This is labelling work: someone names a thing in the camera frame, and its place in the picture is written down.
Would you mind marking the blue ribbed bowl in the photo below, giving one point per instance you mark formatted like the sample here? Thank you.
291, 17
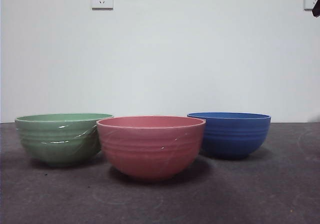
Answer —
237, 136

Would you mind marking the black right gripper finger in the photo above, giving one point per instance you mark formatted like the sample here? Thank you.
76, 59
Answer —
317, 8

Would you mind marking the green ribbed bowl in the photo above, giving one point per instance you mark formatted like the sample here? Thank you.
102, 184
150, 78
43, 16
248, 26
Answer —
55, 138

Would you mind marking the red ribbed bowl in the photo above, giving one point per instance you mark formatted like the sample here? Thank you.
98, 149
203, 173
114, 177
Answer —
150, 148

